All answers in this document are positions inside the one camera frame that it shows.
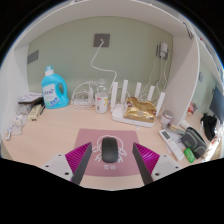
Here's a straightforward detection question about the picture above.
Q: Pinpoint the white desk partition panel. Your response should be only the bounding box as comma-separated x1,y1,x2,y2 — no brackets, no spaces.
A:
163,34,202,128

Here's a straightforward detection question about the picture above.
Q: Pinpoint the grey blank wall plate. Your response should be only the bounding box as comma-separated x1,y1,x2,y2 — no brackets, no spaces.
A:
26,49,40,65

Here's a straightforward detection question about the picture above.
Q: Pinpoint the blue detergent bottle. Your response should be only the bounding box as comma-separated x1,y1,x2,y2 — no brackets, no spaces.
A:
40,65,70,110

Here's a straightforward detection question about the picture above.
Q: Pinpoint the white remote control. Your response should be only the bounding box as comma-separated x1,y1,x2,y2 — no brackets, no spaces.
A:
158,129,185,162

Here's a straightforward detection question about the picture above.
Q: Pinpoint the black zip pouch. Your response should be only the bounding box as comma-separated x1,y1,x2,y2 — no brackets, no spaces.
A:
180,126,208,160

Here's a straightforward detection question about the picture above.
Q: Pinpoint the small jar with lid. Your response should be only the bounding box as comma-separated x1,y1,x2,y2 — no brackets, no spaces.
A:
160,109,174,129

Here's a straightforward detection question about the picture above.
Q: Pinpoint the white wall charger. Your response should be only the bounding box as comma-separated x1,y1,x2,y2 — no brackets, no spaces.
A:
156,41,169,61

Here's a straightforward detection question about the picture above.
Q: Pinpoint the small green pack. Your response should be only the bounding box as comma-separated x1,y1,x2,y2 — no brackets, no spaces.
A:
183,147,196,164

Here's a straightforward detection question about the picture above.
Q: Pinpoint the white charger cable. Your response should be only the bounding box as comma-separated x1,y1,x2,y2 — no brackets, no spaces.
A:
146,56,169,101

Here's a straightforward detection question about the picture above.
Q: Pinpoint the black computer mouse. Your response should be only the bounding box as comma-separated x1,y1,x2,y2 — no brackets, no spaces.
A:
101,137,120,164

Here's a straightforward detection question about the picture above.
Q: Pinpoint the dark computer monitor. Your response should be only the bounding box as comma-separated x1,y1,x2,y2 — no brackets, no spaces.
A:
208,85,224,125

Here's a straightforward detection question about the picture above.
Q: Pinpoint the stack of papers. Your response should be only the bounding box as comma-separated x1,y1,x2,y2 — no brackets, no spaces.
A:
17,92,44,105

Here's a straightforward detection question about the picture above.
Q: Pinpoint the gold snack bag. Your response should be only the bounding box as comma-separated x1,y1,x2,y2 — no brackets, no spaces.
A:
123,96,158,124

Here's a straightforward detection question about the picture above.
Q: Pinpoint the grey wall socket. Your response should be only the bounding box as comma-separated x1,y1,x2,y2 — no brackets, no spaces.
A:
93,33,111,48

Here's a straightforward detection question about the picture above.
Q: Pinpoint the black bag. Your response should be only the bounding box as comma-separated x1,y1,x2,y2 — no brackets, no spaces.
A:
200,113,219,141

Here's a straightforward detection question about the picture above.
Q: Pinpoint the clear bottle with white label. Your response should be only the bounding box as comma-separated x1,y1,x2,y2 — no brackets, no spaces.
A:
94,78,110,115

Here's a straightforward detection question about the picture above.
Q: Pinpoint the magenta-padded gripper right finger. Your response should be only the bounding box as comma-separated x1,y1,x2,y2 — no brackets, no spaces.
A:
132,142,183,187

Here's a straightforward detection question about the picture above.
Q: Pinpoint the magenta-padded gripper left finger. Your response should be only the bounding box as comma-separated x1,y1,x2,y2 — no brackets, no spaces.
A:
41,141,93,186

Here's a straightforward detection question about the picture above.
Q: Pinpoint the white cable from wall socket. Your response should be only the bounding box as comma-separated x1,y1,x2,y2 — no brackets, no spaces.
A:
90,39,118,84

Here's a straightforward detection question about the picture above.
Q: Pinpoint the white router with antennas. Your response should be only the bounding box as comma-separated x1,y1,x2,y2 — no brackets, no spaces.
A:
109,79,167,129

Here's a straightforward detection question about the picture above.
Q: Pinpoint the pink printed mouse pad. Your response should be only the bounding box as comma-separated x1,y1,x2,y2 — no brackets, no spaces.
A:
73,128,142,178

